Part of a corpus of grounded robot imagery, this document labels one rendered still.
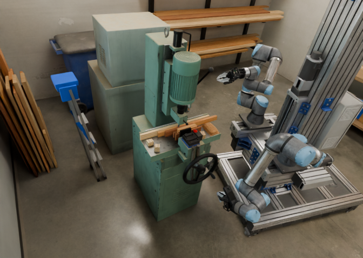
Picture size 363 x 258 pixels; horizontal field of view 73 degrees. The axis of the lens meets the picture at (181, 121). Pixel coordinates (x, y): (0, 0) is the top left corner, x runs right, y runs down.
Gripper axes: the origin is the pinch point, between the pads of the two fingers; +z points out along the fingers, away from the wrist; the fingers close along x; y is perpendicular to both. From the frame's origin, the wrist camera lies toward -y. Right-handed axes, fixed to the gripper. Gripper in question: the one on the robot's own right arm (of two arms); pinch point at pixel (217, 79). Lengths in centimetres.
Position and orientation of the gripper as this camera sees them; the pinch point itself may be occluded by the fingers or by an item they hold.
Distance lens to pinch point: 172.7
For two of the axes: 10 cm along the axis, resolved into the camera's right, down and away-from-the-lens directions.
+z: -8.6, 2.4, -4.4
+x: 3.5, 9.2, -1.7
